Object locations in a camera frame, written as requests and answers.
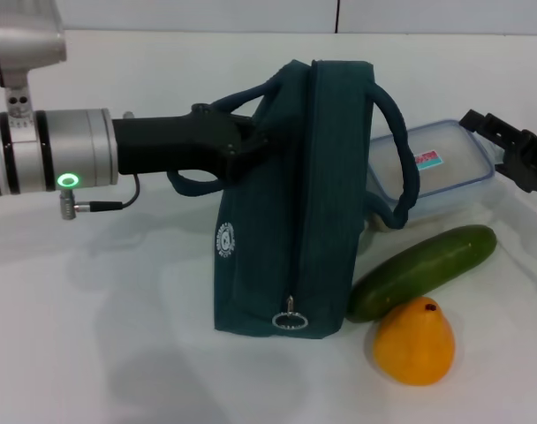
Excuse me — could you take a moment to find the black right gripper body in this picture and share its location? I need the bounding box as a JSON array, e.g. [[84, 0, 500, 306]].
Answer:
[[503, 129, 537, 198]]

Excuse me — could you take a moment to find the green cucumber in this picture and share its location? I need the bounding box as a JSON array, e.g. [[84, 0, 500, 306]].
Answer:
[[346, 223, 499, 324]]

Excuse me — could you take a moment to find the clear blue-rimmed food container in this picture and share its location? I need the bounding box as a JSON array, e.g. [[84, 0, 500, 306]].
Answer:
[[367, 117, 495, 231]]

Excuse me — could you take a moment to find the orange pear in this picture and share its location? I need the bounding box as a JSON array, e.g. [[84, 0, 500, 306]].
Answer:
[[372, 296, 457, 388]]

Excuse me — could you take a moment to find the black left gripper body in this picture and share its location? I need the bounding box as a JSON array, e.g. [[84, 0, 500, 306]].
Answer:
[[111, 102, 242, 183]]

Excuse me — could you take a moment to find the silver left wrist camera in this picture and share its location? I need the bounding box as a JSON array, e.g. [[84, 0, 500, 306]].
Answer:
[[0, 0, 69, 129]]

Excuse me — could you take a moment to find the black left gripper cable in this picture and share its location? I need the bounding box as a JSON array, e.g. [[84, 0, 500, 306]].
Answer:
[[57, 173, 140, 220]]

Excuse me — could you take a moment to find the dark teal fabric bag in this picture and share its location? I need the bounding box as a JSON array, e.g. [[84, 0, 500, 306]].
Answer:
[[166, 57, 422, 342]]

